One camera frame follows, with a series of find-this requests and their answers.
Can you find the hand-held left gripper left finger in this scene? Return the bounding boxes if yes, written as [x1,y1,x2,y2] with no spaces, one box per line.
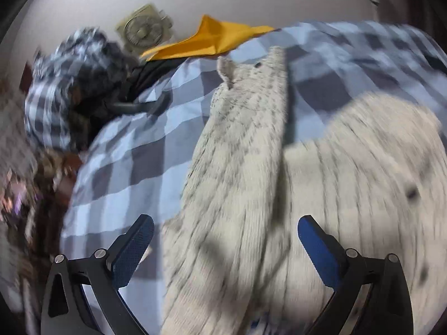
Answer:
[40,214,155,335]

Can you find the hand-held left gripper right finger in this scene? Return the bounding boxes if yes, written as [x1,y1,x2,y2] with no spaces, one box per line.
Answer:
[298,215,414,335]

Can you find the cream knit checked sweater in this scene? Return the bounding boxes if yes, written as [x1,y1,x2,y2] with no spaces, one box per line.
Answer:
[159,45,446,335]

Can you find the blue grey checkered blanket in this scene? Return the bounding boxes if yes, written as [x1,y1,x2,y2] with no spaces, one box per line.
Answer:
[59,21,447,335]

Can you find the bundled checkered quilt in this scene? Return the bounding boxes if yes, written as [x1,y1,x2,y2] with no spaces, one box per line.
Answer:
[24,26,140,150]

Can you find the black cloth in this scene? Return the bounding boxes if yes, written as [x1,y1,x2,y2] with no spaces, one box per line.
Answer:
[131,58,187,93]

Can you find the beige box fan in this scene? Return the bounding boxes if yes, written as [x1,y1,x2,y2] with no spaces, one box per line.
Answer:
[115,4,174,54]

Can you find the yellow cloth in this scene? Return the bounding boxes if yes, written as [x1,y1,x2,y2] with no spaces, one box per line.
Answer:
[140,15,276,61]

